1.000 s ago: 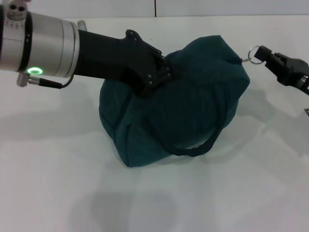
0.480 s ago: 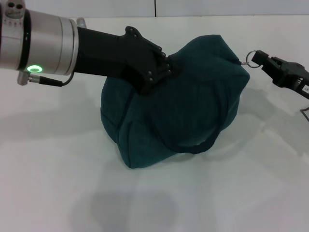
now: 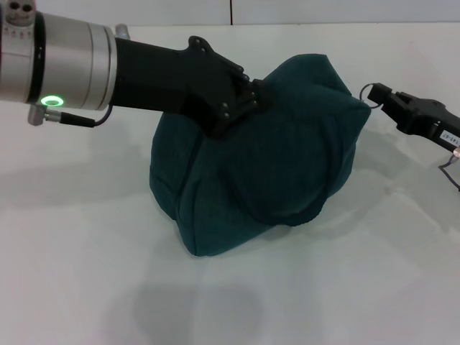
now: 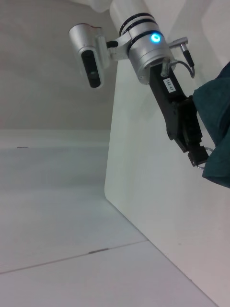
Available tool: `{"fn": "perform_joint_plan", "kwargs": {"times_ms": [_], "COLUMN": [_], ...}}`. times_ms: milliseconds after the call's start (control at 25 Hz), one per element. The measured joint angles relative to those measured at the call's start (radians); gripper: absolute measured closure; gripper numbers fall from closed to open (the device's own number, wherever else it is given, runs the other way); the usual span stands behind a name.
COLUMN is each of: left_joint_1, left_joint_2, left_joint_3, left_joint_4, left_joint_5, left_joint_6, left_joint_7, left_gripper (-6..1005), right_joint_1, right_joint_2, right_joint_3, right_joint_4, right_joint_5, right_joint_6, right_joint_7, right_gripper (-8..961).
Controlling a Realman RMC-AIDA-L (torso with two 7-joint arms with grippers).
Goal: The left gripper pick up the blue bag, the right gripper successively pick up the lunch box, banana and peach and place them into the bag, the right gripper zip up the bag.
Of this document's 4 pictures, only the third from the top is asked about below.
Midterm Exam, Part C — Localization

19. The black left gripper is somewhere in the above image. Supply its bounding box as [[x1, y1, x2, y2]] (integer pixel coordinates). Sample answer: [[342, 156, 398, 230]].
[[111, 34, 275, 140]]

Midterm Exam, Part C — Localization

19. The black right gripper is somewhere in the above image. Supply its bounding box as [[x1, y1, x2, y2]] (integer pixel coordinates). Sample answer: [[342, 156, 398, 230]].
[[366, 82, 460, 152]]

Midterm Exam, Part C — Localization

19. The dark green insulated lunch bag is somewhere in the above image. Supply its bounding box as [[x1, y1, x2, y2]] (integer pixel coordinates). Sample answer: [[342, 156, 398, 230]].
[[148, 52, 382, 258]]

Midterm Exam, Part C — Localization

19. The dark right gripper cable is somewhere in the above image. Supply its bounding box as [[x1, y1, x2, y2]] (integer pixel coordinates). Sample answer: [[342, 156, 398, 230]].
[[438, 145, 460, 193]]

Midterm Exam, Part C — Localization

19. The dark gripper cable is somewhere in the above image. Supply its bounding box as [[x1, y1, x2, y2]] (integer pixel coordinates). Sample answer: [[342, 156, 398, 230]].
[[438, 145, 460, 193], [60, 106, 115, 129]]

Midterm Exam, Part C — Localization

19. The dark left gripper cable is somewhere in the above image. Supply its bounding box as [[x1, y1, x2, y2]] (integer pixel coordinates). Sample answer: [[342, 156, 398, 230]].
[[60, 106, 115, 129]]

